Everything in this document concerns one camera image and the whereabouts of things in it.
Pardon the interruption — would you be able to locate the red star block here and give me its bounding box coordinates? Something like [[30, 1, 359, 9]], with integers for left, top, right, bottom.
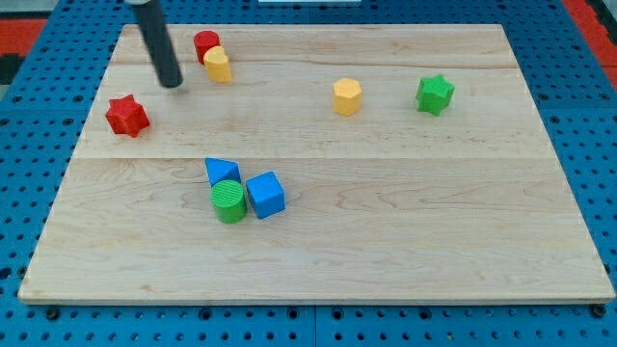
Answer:
[[105, 94, 150, 138]]

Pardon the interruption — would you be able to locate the light wooden board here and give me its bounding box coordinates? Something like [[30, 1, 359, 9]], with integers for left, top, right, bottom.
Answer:
[[18, 24, 615, 306]]

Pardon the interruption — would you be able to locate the yellow hexagon block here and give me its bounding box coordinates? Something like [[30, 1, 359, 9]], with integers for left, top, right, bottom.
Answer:
[[333, 78, 362, 116]]

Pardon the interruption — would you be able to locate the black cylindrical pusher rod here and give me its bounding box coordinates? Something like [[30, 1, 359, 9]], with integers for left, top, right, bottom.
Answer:
[[130, 0, 183, 89]]

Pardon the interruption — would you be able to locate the green star block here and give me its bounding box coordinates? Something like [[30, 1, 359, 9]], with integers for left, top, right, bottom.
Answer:
[[416, 75, 455, 117]]

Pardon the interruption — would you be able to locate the yellow heart block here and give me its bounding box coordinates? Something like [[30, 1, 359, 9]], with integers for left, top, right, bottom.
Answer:
[[203, 45, 232, 83]]

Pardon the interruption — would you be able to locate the green cylinder block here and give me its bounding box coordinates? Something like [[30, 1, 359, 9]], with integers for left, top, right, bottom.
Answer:
[[210, 179, 247, 224]]

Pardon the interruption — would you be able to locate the blue cube block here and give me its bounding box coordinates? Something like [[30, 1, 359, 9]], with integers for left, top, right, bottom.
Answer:
[[246, 172, 285, 219]]

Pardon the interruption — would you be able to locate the red cylinder block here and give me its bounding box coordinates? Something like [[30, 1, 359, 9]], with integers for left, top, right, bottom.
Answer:
[[193, 30, 220, 65]]

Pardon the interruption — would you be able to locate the blue triangle block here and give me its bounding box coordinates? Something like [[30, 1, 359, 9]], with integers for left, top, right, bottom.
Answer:
[[204, 157, 242, 187]]

